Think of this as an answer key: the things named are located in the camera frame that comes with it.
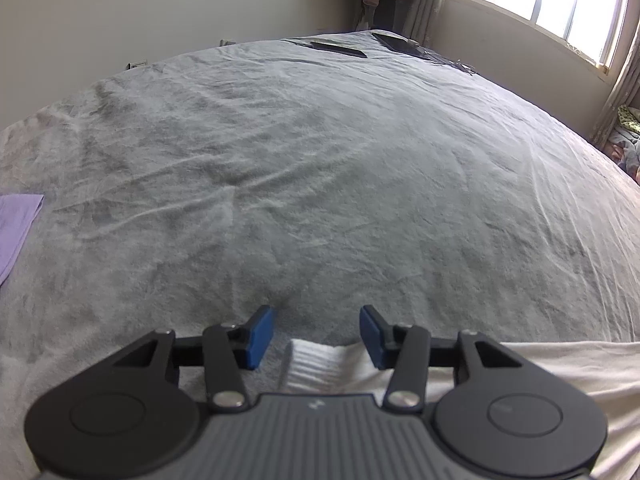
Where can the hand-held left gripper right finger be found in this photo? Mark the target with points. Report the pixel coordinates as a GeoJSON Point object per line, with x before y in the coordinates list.
{"type": "Point", "coordinates": [372, 335]}

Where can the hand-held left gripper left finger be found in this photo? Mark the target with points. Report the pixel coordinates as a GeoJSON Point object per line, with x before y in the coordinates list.
{"type": "Point", "coordinates": [260, 335]}

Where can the white pants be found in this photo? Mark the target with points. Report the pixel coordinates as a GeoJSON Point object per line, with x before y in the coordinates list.
{"type": "Point", "coordinates": [550, 365]}

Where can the purple folded shorts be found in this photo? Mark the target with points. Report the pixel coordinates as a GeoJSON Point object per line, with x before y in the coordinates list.
{"type": "Point", "coordinates": [17, 230]}

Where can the dark flat phone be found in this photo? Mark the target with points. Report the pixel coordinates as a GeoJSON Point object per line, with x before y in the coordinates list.
{"type": "Point", "coordinates": [340, 49]}

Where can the black tablet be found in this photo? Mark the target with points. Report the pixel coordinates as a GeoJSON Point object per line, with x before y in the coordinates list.
{"type": "Point", "coordinates": [397, 44]}

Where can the grey blue folded bedding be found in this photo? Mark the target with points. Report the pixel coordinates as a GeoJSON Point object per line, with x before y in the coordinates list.
{"type": "Point", "coordinates": [627, 152]}

